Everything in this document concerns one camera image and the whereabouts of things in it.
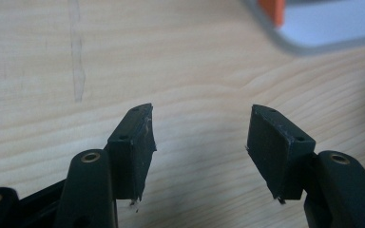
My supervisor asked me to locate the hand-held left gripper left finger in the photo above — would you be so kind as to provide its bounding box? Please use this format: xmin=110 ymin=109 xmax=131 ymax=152
xmin=52 ymin=103 xmax=157 ymax=228

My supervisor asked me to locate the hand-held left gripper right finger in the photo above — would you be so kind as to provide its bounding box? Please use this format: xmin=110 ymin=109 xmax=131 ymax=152
xmin=245 ymin=104 xmax=365 ymax=228

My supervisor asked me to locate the clear tape strip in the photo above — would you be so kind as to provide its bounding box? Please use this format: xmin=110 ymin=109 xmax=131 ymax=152
xmin=67 ymin=0 xmax=86 ymax=104

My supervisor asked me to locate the white tray with grey rim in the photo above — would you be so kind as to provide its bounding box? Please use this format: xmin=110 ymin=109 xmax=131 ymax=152
xmin=240 ymin=0 xmax=365 ymax=57

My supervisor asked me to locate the orange block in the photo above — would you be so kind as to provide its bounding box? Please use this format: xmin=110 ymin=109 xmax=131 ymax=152
xmin=257 ymin=0 xmax=287 ymax=29

